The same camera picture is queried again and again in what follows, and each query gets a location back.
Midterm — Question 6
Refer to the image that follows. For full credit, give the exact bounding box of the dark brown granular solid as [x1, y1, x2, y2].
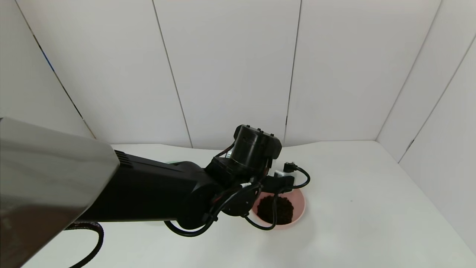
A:
[257, 195, 294, 225]

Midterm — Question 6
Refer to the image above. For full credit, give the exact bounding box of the pink bowl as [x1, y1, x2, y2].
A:
[250, 186, 306, 230]

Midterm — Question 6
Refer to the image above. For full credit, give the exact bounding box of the braided black cable sleeve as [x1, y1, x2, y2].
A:
[65, 221, 105, 268]

